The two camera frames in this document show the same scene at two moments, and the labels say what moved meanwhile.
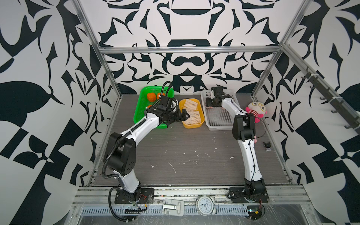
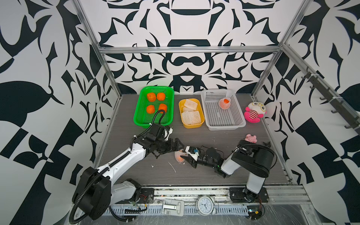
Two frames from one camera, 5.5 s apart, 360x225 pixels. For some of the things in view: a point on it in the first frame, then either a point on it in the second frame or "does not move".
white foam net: (194, 118) does not move
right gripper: (208, 101) → (187, 159)
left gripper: (177, 117) → (171, 148)
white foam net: (191, 104) does not move
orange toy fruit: (151, 97) does not move
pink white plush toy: (257, 109) does not move
